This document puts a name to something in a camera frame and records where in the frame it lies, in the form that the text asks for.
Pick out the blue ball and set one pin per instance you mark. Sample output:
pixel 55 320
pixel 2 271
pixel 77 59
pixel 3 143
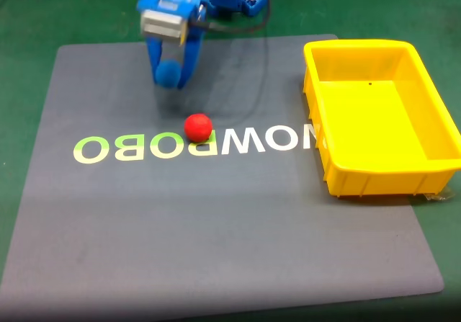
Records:
pixel 168 73

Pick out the red ball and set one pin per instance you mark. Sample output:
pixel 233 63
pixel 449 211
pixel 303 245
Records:
pixel 198 127

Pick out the yellow plastic bin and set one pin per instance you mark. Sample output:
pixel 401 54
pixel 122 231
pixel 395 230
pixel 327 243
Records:
pixel 374 120

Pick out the grey mat with lettering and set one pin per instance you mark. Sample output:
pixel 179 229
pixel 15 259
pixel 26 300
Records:
pixel 180 210

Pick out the clear tape piece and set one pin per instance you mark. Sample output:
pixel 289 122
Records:
pixel 441 194

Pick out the silver camera box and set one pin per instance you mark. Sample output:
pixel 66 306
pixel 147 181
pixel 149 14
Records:
pixel 162 26

